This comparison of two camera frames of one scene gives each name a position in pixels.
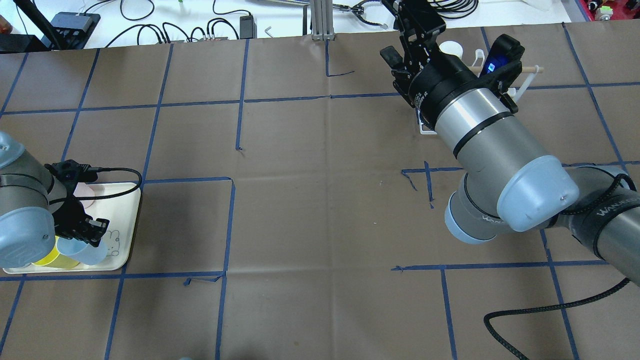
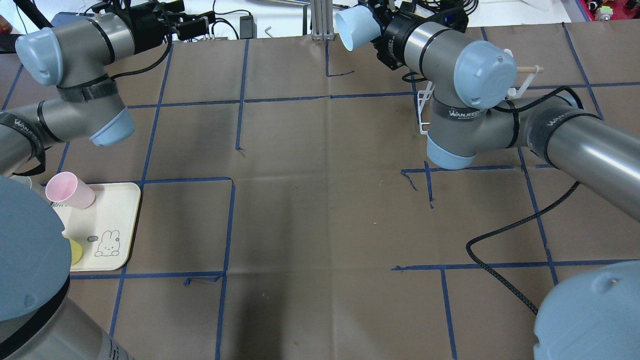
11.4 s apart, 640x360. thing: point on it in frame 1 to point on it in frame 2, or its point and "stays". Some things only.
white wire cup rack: (478, 63) stays
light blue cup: (82, 252) to (359, 26)
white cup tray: (121, 210) stays
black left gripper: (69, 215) to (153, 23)
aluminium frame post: (321, 20) stays
